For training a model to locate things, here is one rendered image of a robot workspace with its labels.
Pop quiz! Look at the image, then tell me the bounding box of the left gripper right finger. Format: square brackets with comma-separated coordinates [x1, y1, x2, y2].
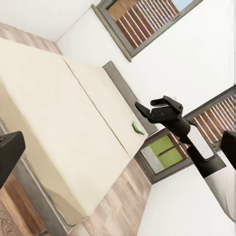
[220, 131, 236, 170]

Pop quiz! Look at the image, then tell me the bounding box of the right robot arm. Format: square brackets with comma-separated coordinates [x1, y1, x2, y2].
[135, 95, 236, 222]

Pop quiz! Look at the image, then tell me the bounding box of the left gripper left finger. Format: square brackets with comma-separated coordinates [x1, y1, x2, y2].
[0, 131, 26, 189]

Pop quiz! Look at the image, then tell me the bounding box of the board game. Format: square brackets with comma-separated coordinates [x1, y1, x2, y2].
[132, 121, 144, 135]

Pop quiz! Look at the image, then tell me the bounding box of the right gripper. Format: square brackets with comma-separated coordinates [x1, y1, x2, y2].
[135, 95, 185, 132]

